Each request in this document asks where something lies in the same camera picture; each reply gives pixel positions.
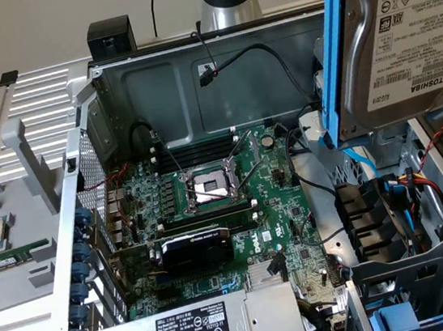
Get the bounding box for hard disk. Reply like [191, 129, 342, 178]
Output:
[305, 0, 443, 152]

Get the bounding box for grey metal disk bay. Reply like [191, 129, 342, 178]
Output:
[341, 238, 443, 331]

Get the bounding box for grey metal drive cage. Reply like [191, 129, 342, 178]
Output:
[286, 25, 422, 180]

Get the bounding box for metal socket cover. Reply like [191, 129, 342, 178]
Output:
[219, 127, 262, 174]

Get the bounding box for black plastic fan shroud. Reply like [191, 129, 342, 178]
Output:
[332, 175, 407, 269]

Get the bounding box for thin metal locking lever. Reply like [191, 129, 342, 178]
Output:
[159, 134, 186, 180]
[232, 155, 266, 197]

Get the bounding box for black RAM slot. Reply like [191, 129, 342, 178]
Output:
[161, 208, 262, 240]
[157, 197, 260, 228]
[150, 142, 242, 171]
[152, 133, 241, 159]

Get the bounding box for green Dell motherboard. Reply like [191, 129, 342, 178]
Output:
[96, 117, 356, 331]

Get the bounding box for open metal PC case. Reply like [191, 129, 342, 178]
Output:
[11, 0, 443, 331]

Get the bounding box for metal CPU socket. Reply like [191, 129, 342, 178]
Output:
[178, 156, 252, 216]

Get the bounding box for black plastic box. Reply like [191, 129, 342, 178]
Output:
[84, 15, 138, 62]

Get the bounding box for silver finned heat sink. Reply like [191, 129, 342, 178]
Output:
[245, 261, 289, 289]

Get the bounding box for black graphics card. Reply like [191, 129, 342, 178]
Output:
[106, 223, 239, 289]

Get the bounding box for blue card retention latch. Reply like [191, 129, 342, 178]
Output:
[76, 205, 91, 226]
[71, 282, 92, 304]
[70, 303, 91, 327]
[70, 260, 93, 284]
[70, 242, 92, 263]

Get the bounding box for grey plastic parts rack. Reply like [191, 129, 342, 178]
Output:
[0, 112, 87, 316]

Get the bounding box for green RAM stick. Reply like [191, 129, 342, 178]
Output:
[0, 236, 54, 273]

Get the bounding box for red black twisted wire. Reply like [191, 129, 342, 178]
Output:
[411, 122, 443, 173]

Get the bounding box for blue flat SATA wire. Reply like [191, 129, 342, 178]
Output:
[322, 128, 383, 185]

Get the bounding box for thin black purple wire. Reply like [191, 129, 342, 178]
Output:
[191, 29, 221, 78]

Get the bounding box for red yellow power wires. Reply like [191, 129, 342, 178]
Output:
[396, 168, 443, 240]

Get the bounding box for blue wire with blue plug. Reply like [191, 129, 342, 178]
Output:
[376, 172, 422, 259]

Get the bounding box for long black wire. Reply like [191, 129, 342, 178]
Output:
[280, 117, 341, 206]

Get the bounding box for thin black wall cable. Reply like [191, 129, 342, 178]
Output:
[149, 0, 165, 36]

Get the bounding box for small red black wire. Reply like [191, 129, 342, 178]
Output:
[296, 210, 318, 246]

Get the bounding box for black looped wire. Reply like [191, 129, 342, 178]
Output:
[128, 118, 163, 154]

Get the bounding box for thick black wire with plug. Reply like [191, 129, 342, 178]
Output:
[267, 251, 290, 286]

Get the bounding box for yellow black wire bundle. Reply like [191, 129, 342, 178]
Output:
[298, 292, 346, 331]

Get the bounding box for thin red wire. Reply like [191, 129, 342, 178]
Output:
[83, 163, 132, 192]

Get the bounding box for small black bracket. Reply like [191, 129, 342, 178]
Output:
[0, 69, 20, 87]

